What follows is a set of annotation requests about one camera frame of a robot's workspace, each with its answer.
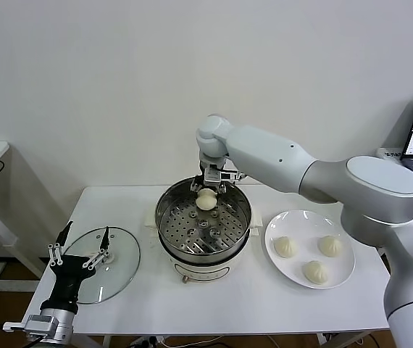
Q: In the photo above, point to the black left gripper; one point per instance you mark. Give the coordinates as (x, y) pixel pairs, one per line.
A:
(69, 279)

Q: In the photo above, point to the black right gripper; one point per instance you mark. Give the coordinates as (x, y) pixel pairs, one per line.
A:
(203, 174)

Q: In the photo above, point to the white steamed baozi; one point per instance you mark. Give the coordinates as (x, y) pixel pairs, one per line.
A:
(205, 200)
(330, 245)
(316, 272)
(285, 247)

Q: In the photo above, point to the glass pot lid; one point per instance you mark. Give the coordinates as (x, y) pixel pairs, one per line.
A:
(119, 268)

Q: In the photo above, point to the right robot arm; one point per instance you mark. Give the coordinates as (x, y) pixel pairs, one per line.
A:
(300, 163)

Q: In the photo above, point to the stainless steel steamer basket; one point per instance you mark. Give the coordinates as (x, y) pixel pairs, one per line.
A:
(177, 228)

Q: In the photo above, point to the white round plate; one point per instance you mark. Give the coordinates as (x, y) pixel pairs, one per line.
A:
(300, 224)

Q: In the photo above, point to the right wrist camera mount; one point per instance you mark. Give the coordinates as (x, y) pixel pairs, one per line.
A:
(215, 174)

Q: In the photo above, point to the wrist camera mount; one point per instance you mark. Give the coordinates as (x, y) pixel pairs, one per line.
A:
(41, 322)
(215, 174)

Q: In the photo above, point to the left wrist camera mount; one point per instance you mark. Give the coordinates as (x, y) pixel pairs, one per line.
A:
(41, 322)

